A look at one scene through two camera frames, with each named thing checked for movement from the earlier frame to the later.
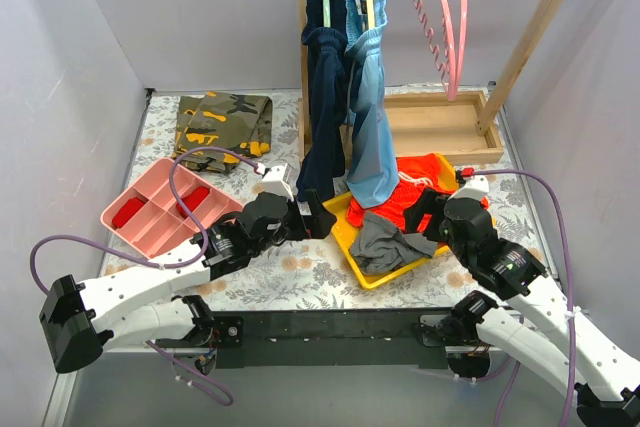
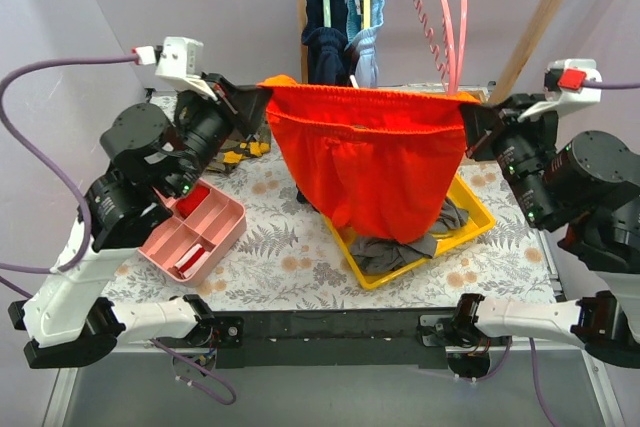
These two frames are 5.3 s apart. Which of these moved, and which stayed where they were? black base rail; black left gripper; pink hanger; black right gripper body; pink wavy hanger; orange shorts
Moved: black left gripper; black right gripper body; orange shorts
Stayed: black base rail; pink hanger; pink wavy hanger
